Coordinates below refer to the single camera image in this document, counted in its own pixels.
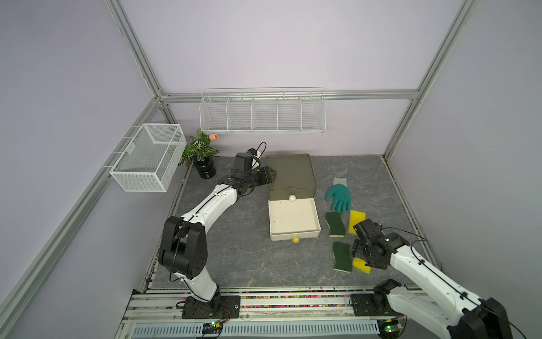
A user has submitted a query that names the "green yellow sponge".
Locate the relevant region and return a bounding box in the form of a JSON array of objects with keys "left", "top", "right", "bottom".
[{"left": 333, "top": 242, "right": 353, "bottom": 273}]

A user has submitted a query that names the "olive three-drawer storage box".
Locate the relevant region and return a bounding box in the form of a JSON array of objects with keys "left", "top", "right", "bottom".
[{"left": 266, "top": 153, "right": 317, "bottom": 201}]

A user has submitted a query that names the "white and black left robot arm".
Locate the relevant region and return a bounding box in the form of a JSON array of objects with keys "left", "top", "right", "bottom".
[{"left": 158, "top": 148, "right": 276, "bottom": 305}]

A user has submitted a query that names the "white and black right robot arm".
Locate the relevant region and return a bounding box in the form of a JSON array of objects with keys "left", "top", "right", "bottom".
[{"left": 352, "top": 233, "right": 513, "bottom": 338}]

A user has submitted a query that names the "green rubber glove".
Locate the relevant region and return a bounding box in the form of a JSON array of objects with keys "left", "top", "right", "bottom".
[{"left": 325, "top": 177, "right": 351, "bottom": 213}]

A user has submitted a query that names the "potted green plant black pot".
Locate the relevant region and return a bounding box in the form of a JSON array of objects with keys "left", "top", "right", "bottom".
[{"left": 178, "top": 129, "right": 219, "bottom": 179}]

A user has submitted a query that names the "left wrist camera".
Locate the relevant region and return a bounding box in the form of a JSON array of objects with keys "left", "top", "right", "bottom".
[{"left": 247, "top": 148, "right": 261, "bottom": 170}]

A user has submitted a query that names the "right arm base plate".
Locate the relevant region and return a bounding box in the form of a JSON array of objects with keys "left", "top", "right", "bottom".
[{"left": 349, "top": 293, "right": 400, "bottom": 318}]

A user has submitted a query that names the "long white wire shelf basket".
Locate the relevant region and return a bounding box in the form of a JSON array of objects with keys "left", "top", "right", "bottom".
[{"left": 199, "top": 88, "right": 327, "bottom": 134}]

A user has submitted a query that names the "white slotted cable duct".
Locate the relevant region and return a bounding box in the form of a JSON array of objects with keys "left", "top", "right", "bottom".
[{"left": 124, "top": 320, "right": 380, "bottom": 338}]

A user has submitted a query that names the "white wire cube basket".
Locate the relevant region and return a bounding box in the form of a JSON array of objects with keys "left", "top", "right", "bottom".
[{"left": 110, "top": 124, "right": 187, "bottom": 193}]

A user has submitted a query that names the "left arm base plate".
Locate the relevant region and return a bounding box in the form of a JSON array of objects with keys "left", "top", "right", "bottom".
[{"left": 182, "top": 295, "right": 241, "bottom": 319}]

